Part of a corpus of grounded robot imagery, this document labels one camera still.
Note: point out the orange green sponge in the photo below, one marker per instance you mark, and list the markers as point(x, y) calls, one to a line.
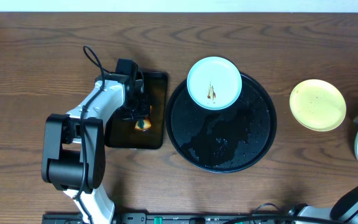
point(143, 124)

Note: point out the black round tray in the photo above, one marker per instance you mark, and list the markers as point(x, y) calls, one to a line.
point(227, 140)

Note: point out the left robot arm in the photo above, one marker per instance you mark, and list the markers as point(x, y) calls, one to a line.
point(73, 159)

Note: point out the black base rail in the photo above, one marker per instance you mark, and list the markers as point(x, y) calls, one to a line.
point(140, 218)

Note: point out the black rectangular tray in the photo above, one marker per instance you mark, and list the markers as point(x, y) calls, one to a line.
point(120, 133)

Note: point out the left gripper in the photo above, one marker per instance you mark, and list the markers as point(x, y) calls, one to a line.
point(138, 111)

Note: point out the yellow plate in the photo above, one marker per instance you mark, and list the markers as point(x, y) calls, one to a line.
point(317, 105)

